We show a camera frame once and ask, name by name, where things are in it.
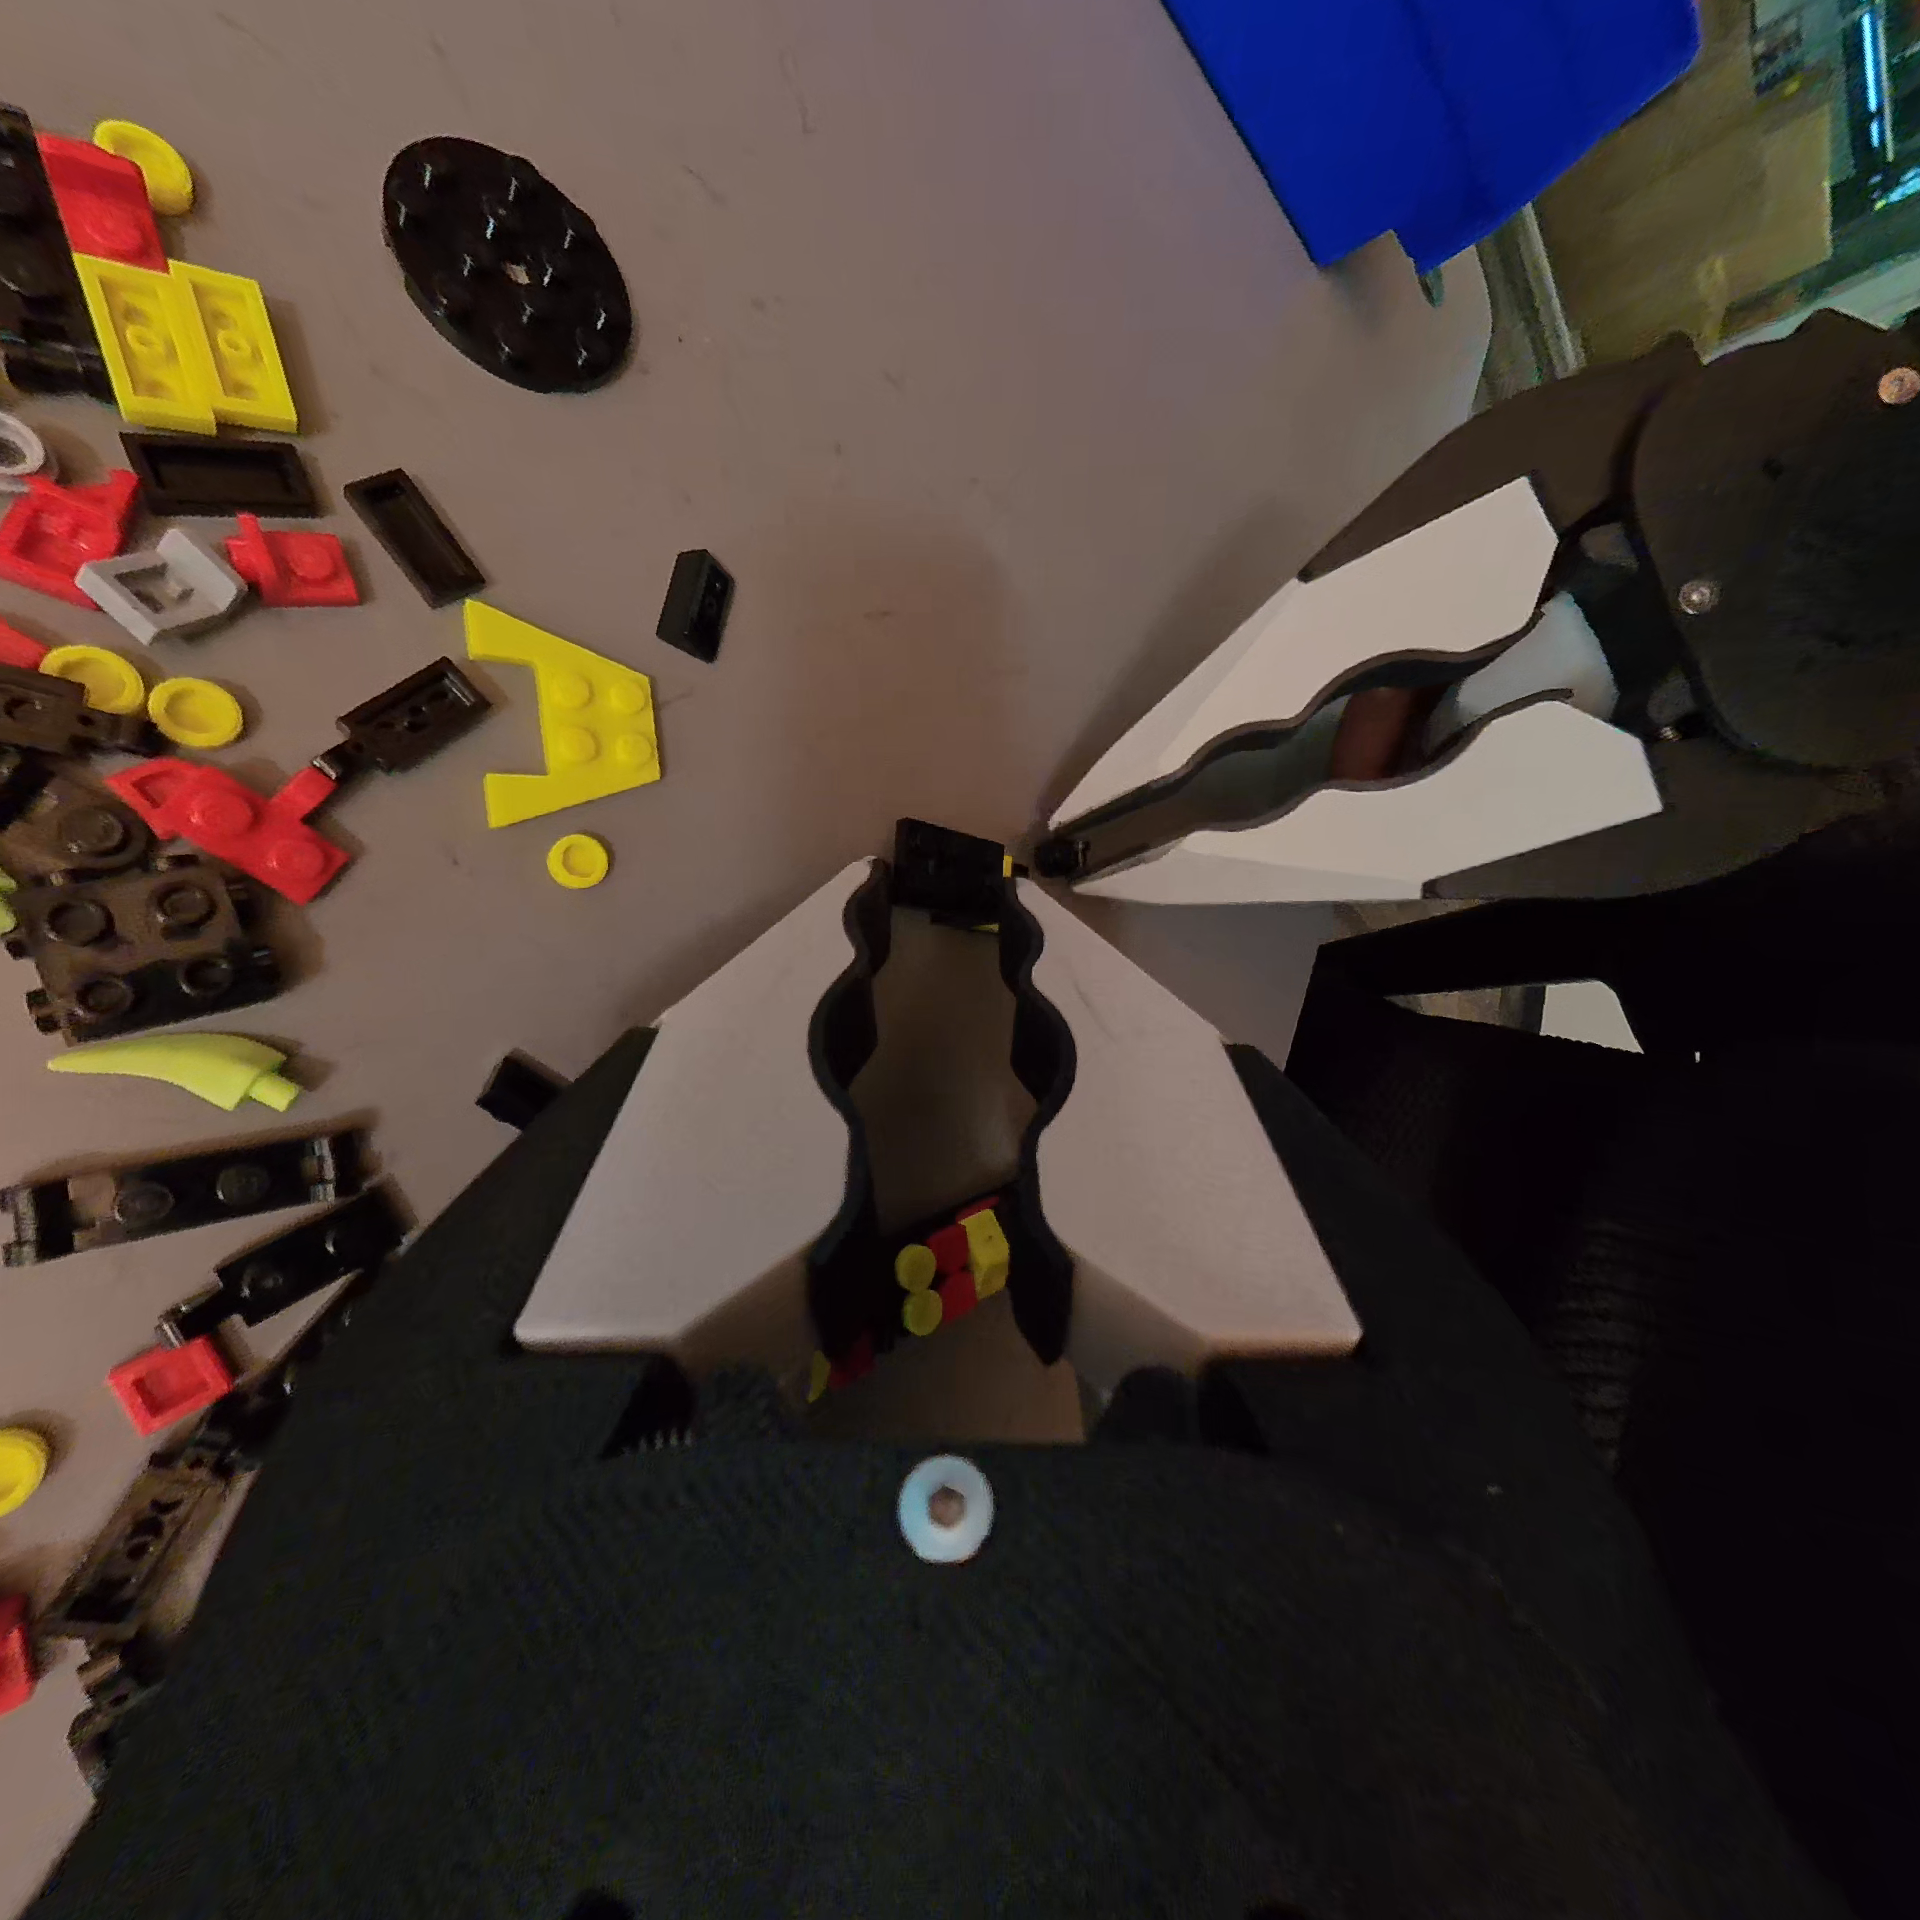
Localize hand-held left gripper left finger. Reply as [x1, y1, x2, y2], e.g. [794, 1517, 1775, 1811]
[511, 855, 904, 1404]

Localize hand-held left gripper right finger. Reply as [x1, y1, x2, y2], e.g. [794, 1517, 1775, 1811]
[1000, 877, 1366, 1396]

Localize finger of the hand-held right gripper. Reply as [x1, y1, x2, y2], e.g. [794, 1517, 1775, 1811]
[1045, 475, 1616, 847]
[1068, 696, 1663, 906]

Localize black and yellow lego assembly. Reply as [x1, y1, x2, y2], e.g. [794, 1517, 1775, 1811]
[891, 816, 1029, 936]

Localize red yellow black lego model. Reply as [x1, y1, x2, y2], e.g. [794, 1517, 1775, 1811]
[806, 1192, 1016, 1404]

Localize pile of mixed lego pieces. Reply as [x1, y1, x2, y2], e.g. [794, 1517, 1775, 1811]
[0, 106, 419, 1801]

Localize yellow lego wedge plate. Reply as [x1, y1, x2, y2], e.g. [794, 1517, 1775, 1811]
[463, 600, 663, 827]

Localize long black lego hinge plate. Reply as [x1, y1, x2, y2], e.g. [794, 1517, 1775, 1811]
[0, 1128, 367, 1269]

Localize lime green lego horn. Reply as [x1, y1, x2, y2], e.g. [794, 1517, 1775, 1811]
[45, 1032, 302, 1114]

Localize black lego plate with pin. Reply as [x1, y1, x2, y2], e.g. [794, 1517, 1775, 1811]
[311, 656, 496, 781]

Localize small black lego slope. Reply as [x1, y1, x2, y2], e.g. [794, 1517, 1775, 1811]
[656, 549, 736, 664]

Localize long red lego plate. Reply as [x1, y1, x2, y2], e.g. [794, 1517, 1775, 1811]
[106, 756, 352, 906]

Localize black lego brick with studs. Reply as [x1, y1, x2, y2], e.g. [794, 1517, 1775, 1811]
[6, 855, 287, 1044]

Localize red lego clip plate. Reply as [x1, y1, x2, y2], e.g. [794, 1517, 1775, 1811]
[224, 514, 362, 605]

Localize grey square lego plate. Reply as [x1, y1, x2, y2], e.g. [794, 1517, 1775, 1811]
[76, 529, 248, 647]

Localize long black hollow lego tile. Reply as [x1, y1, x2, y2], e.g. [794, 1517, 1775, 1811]
[119, 429, 320, 519]

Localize black round lego plate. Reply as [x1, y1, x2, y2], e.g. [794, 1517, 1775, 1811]
[381, 138, 636, 396]

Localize yellow rectangular lego plate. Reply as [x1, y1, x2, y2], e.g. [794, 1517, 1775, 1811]
[70, 252, 219, 418]
[168, 259, 300, 436]

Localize red square lego plate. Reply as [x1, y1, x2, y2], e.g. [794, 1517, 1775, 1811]
[31, 133, 168, 273]

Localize cardboard boxes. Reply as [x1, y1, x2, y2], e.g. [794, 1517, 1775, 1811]
[1530, 0, 1920, 378]

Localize blue plastic bin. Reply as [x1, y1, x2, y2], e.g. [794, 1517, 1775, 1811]
[1162, 0, 1706, 273]

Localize dark cloth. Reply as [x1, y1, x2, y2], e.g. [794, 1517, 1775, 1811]
[1282, 816, 1920, 1920]

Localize red lego bracket plate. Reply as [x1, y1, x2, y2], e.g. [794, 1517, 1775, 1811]
[0, 468, 140, 608]

